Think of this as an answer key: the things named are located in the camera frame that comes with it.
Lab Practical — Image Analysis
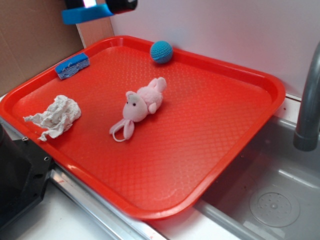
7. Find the grey faucet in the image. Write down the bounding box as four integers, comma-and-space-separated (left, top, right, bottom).
293, 45, 320, 152

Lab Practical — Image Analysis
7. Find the pink plush bunny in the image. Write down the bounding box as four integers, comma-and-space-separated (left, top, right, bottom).
109, 77, 167, 143

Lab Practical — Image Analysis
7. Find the crumpled white paper towel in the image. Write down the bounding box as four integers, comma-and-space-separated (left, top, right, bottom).
23, 95, 82, 142

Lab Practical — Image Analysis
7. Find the brown cardboard panel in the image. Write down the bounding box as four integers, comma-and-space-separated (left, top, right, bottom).
0, 0, 83, 96

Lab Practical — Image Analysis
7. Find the blue sponge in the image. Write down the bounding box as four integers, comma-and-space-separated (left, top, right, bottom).
55, 53, 90, 80

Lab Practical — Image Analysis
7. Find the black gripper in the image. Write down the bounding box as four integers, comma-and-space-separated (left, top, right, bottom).
61, 0, 138, 25

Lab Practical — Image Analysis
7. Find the red plastic tray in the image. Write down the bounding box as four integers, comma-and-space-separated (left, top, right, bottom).
0, 36, 286, 220

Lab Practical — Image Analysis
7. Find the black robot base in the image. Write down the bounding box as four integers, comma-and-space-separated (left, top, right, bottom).
0, 126, 54, 230

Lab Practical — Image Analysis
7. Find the blue crocheted ball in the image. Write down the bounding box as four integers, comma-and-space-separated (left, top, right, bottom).
150, 40, 173, 64

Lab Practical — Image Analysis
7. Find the grey sink basin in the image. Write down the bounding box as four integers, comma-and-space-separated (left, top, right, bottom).
152, 117, 320, 240

